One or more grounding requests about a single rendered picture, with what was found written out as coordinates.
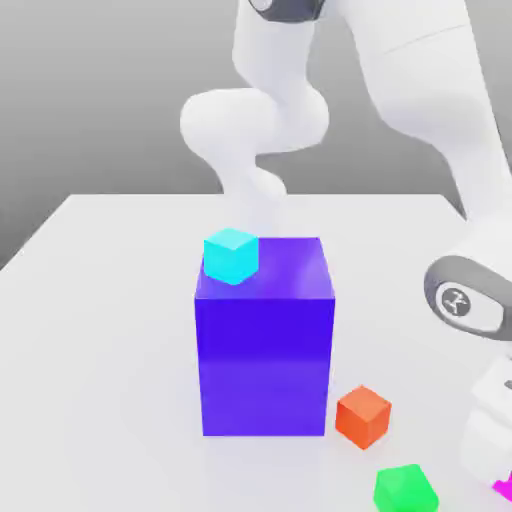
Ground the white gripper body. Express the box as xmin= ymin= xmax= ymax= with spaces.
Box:
xmin=458 ymin=406 xmax=512 ymax=486

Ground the small magenta cube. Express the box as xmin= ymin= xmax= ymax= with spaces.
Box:
xmin=491 ymin=471 xmax=512 ymax=504

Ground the small green cube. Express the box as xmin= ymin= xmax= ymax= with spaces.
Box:
xmin=372 ymin=463 xmax=440 ymax=512

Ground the small orange cube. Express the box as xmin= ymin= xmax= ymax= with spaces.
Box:
xmin=334 ymin=384 xmax=393 ymax=452

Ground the small cyan cube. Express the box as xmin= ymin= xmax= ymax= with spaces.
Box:
xmin=202 ymin=227 xmax=260 ymax=287

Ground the large blue box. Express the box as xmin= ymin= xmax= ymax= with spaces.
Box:
xmin=193 ymin=236 xmax=336 ymax=438

